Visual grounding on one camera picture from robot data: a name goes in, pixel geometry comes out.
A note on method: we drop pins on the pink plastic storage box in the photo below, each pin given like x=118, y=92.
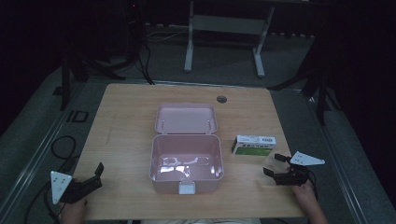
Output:
x=186, y=149

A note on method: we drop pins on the person's left hand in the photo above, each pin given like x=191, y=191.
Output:
x=74, y=211

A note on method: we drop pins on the white metal desk frame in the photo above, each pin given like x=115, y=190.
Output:
x=227, y=24

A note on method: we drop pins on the white green medicine box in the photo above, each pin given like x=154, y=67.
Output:
x=253, y=145

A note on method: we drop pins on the black metal stand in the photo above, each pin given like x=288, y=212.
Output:
x=77, y=68
x=314, y=81

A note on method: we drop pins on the black rectangular floor frame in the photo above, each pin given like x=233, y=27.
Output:
x=79, y=116

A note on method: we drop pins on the person's right hand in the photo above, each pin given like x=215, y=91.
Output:
x=303, y=194

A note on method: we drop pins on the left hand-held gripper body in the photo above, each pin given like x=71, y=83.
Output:
x=70, y=189

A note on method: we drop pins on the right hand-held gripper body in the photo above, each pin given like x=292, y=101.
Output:
x=295, y=174

